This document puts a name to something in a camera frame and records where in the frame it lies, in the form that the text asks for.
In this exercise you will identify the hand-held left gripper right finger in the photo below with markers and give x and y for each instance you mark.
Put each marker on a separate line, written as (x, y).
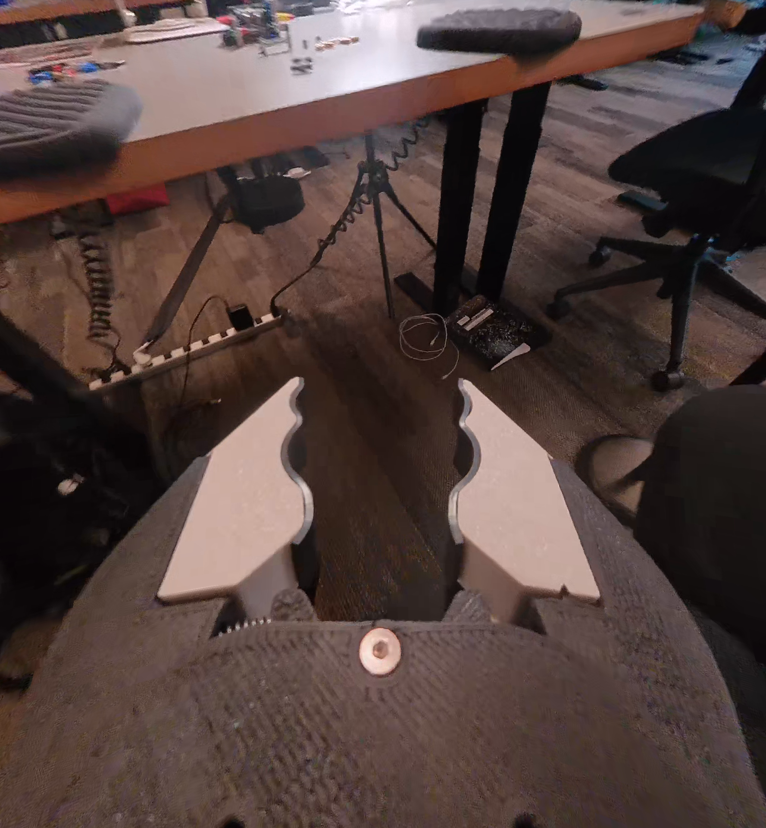
(525, 517)

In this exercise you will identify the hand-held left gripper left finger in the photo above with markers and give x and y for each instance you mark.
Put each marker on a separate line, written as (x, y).
(240, 517)

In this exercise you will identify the pile of loose lego pieces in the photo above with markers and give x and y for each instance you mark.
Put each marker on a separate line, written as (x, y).
(75, 70)

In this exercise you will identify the partly built lego car chassis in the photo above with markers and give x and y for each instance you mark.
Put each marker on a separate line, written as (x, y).
(260, 29)

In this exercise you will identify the white power strip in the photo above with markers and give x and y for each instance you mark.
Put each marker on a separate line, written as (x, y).
(189, 352)

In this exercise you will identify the black speckled notebook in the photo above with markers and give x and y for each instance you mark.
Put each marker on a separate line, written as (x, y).
(496, 330)

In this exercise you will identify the black power adapter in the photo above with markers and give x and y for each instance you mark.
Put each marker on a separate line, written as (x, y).
(240, 317)

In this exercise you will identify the person's leg in black trousers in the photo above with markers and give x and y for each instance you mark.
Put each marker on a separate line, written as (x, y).
(732, 504)

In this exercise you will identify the large black bag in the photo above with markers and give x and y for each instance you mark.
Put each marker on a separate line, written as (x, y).
(33, 504)

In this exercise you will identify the small black bag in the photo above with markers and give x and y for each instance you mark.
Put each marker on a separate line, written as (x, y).
(269, 200)

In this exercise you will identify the black table leg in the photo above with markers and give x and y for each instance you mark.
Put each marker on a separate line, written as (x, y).
(460, 194)

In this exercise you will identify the black tripod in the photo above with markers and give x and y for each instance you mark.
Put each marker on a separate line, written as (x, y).
(377, 213)

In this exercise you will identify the red cloth object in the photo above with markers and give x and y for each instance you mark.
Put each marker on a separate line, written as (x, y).
(137, 199)

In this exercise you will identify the black office chair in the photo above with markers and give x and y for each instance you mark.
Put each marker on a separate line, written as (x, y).
(712, 168)

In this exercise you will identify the black textured cushion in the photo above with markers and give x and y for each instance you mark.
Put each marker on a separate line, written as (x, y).
(499, 29)
(40, 126)

